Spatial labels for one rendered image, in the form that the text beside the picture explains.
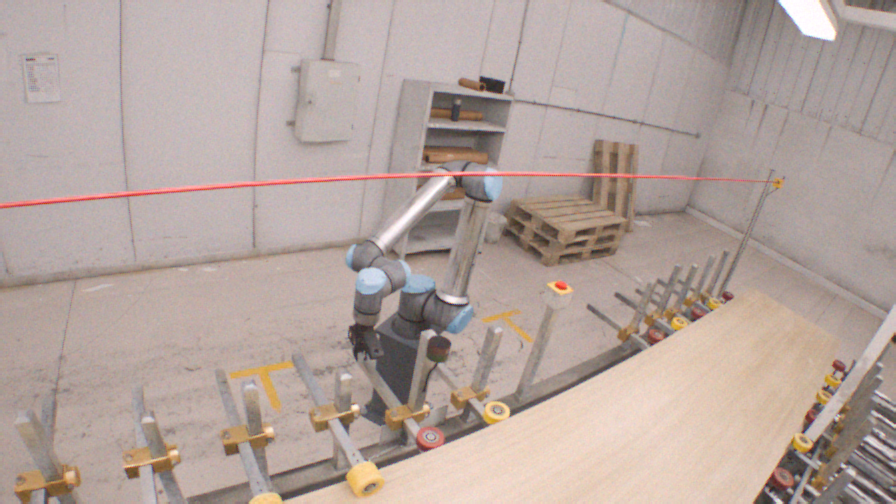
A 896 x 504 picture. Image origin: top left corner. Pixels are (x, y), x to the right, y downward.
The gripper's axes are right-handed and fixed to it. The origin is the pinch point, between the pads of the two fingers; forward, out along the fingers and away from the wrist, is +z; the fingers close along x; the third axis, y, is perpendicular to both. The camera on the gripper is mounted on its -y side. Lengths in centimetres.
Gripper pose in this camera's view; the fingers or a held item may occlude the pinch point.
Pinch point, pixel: (363, 366)
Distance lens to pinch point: 161.8
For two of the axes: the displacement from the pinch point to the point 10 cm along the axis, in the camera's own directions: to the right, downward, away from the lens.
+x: -8.2, 1.1, -5.7
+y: -5.4, -4.8, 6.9
